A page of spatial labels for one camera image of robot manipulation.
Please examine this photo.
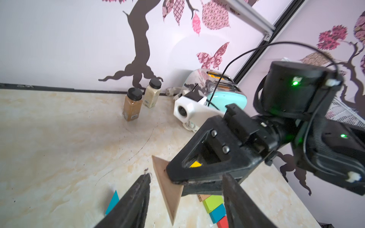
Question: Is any green rectangle block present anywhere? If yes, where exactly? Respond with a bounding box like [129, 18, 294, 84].
[203, 195, 224, 214]

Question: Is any mint green toaster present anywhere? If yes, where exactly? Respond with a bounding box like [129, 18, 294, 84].
[181, 68, 248, 113]

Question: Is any aluminium frame bar rear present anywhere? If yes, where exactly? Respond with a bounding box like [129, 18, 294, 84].
[220, 0, 276, 41]

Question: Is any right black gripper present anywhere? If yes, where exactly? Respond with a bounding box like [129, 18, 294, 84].
[167, 104, 282, 197]

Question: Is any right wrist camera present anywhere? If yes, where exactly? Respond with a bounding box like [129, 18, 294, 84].
[174, 92, 224, 133]

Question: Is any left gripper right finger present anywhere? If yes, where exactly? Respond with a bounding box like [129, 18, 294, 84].
[222, 173, 277, 228]

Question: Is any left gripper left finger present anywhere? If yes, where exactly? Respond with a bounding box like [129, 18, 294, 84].
[96, 173, 151, 228]

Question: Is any pale spice jar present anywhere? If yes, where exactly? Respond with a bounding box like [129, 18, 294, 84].
[143, 78, 162, 108]

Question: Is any yellow triangle block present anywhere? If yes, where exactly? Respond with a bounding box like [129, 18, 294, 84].
[190, 161, 202, 168]

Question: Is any red cube block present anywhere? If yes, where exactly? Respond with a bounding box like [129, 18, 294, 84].
[216, 216, 229, 228]

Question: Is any brown spice jar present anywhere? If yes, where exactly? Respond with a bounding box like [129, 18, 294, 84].
[123, 87, 143, 122]

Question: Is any printed wood rectangle block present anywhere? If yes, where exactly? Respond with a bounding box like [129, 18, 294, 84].
[197, 194, 210, 202]

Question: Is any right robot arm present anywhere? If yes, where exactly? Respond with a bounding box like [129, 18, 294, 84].
[166, 61, 365, 195]

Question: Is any teal triangle block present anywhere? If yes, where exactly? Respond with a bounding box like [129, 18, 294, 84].
[105, 190, 119, 216]

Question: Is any small teal block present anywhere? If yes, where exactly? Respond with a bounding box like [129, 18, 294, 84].
[209, 204, 226, 224]

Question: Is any natural wood triangle block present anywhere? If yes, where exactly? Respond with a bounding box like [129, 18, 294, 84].
[152, 156, 183, 226]

